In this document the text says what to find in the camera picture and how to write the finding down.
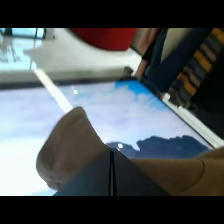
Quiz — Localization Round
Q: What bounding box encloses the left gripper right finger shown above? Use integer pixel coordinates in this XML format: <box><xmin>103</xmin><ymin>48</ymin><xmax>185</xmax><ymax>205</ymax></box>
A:
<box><xmin>112</xmin><ymin>148</ymin><xmax>170</xmax><ymax>197</ymax></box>

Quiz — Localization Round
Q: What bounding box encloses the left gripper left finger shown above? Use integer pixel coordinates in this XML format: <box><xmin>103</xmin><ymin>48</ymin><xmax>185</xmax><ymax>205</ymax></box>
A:
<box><xmin>54</xmin><ymin>148</ymin><xmax>113</xmax><ymax>197</ymax></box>

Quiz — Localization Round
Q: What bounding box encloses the brown garment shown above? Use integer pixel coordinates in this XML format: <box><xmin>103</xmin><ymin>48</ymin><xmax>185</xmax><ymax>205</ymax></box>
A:
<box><xmin>35</xmin><ymin>106</ymin><xmax>224</xmax><ymax>197</ymax></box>

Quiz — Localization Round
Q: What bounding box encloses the black garment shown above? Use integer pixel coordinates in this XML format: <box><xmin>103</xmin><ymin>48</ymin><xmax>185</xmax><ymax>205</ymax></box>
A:
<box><xmin>191</xmin><ymin>58</ymin><xmax>224</xmax><ymax>141</ymax></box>

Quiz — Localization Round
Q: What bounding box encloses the dark blue garment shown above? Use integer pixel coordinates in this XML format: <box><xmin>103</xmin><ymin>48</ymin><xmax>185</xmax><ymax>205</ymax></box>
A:
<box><xmin>145</xmin><ymin>28</ymin><xmax>212</xmax><ymax>95</ymax></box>

